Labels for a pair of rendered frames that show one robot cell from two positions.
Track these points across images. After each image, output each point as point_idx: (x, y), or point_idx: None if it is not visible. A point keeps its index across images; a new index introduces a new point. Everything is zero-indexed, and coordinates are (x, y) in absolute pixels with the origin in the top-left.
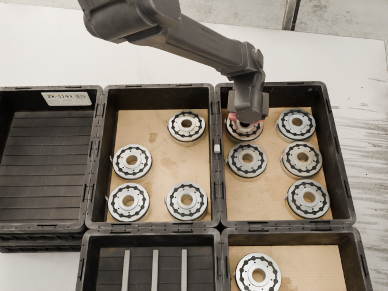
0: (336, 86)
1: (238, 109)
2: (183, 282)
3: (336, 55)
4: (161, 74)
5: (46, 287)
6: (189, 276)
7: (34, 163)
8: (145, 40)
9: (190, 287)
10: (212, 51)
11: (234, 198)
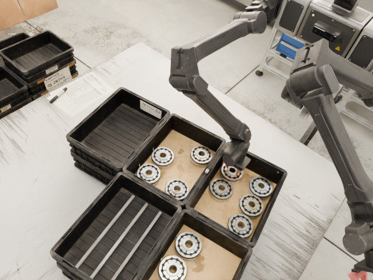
0: (306, 186)
1: (225, 154)
2: (150, 225)
3: (319, 169)
4: (208, 125)
5: (84, 194)
6: (155, 225)
7: (116, 131)
8: (188, 95)
9: (152, 231)
10: (219, 116)
11: (202, 204)
